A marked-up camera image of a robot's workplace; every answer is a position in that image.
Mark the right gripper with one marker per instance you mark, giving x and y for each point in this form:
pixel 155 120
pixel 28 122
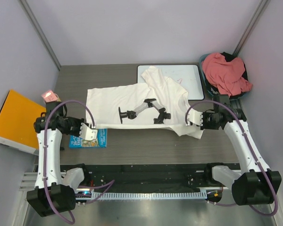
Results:
pixel 205 126

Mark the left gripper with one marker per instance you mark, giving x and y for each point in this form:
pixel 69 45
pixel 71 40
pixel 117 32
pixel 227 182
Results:
pixel 79 121

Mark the blue treehouse book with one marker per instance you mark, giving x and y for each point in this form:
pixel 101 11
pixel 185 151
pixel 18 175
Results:
pixel 99 142

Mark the white t-shirt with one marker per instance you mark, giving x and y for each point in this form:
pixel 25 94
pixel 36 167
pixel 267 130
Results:
pixel 157 103

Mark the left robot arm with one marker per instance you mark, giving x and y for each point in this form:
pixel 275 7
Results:
pixel 54 193

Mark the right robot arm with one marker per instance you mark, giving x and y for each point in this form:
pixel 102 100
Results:
pixel 257 183

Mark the teal laundry basket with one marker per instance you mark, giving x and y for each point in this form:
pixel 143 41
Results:
pixel 210 88

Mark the pink t-shirt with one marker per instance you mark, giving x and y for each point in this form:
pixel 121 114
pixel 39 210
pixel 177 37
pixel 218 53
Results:
pixel 224 75

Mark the white whiteboard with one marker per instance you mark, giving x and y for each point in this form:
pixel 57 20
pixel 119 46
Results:
pixel 187 76

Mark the orange book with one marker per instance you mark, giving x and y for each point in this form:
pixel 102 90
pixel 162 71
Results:
pixel 17 116

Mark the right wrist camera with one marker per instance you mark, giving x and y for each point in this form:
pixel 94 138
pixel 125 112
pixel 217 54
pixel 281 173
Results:
pixel 194 117

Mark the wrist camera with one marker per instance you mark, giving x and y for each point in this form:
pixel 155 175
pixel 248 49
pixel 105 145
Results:
pixel 87 132
pixel 194 117

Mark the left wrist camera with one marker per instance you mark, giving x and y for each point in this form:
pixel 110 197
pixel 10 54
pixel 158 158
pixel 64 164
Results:
pixel 87 132

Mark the aluminium rail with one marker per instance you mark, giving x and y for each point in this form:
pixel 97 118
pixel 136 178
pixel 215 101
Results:
pixel 28 181

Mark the white slotted cable duct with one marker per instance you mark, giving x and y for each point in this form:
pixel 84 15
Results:
pixel 136 196

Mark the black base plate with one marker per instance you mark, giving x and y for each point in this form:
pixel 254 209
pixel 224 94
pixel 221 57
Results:
pixel 150 178

